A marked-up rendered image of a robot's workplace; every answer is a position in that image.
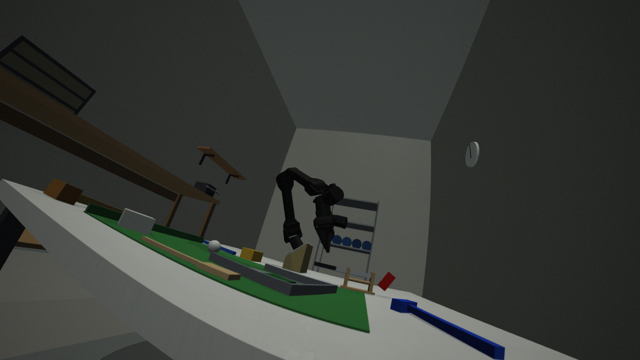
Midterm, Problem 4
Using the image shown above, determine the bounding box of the tan wooden stick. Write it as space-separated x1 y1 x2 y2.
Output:
141 236 241 281

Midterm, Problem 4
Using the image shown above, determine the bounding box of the green flat mat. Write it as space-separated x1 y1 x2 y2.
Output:
83 211 370 334

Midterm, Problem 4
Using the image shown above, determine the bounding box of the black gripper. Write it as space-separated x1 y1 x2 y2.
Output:
313 207 335 253

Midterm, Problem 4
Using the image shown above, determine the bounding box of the dark blue flat bar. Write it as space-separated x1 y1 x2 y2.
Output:
203 240 237 255

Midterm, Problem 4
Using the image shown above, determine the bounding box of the grey ball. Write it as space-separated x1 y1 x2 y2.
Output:
207 240 221 253

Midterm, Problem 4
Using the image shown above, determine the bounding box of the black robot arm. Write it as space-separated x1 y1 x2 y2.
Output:
276 167 348 250

